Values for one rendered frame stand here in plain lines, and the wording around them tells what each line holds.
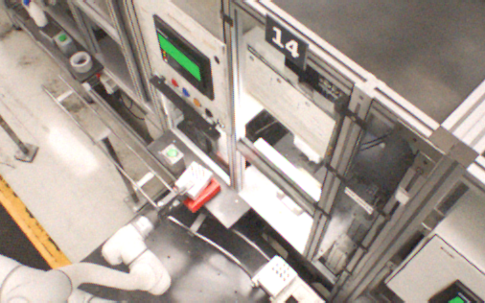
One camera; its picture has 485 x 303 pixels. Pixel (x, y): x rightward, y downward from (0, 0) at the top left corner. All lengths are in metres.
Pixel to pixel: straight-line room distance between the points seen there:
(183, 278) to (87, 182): 1.28
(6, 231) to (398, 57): 2.71
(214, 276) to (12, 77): 2.37
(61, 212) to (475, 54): 2.64
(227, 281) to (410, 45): 1.41
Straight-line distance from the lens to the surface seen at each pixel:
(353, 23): 1.14
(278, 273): 1.96
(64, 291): 1.52
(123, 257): 1.94
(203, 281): 2.21
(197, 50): 1.44
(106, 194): 3.22
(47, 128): 3.59
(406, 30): 1.16
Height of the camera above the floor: 2.82
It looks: 62 degrees down
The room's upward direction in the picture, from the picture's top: 1 degrees counter-clockwise
